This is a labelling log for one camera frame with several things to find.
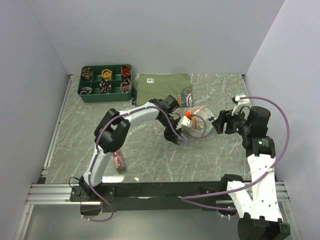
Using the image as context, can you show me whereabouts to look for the pink cap clear pen tube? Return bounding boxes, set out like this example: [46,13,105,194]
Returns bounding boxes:
[113,149,127,174]

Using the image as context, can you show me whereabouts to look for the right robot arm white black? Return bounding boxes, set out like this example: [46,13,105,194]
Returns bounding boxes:
[212,106,291,240]

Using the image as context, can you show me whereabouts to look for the orange cap white marker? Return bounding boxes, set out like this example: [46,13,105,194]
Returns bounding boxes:
[194,106,205,114]

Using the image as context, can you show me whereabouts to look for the orange rolled tie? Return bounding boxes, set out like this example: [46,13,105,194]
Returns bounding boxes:
[121,65,131,79]

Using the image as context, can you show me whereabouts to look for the brown patterned rolled tie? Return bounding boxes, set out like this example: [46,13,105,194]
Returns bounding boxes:
[81,67,93,81]

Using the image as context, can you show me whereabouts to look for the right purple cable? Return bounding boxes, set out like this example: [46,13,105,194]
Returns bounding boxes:
[181,96,290,219]

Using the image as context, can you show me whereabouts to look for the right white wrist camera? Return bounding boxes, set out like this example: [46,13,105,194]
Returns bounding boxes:
[231,94,251,116]

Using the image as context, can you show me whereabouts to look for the folded olive green t-shirt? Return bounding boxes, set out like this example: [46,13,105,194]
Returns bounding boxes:
[134,73,193,108]

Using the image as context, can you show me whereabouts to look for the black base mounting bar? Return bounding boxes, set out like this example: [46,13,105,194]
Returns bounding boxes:
[69,181,235,213]

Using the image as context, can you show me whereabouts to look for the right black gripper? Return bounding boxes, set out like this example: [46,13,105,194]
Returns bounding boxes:
[211,105,252,137]

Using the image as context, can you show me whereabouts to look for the pink dotted rolled tie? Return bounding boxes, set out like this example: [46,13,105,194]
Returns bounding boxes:
[99,79,112,94]

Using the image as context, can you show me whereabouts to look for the white round divided organizer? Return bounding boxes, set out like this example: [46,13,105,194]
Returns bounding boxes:
[182,106,215,138]

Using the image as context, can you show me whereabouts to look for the aluminium rail frame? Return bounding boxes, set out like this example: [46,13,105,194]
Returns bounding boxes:
[15,74,302,240]

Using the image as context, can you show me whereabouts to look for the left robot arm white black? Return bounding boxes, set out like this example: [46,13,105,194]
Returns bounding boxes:
[78,95,182,201]

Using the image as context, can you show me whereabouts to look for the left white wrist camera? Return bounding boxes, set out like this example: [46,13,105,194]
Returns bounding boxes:
[175,116,193,130]

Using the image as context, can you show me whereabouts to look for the green compartment tray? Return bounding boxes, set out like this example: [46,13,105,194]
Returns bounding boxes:
[77,64,133,103]

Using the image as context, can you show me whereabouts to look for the orange cap black highlighter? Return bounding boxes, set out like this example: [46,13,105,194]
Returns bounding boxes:
[185,111,193,119]

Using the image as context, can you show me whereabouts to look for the grey rolled tie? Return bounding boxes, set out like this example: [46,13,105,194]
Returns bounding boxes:
[79,86,93,95]

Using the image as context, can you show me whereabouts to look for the yellow rolled tie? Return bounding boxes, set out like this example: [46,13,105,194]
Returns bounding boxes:
[101,69,113,81]

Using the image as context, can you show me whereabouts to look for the maroon floral rolled tie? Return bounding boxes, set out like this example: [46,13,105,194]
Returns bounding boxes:
[120,78,131,93]

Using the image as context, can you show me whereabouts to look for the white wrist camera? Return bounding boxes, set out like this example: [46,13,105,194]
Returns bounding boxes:
[231,94,251,116]
[175,116,193,130]

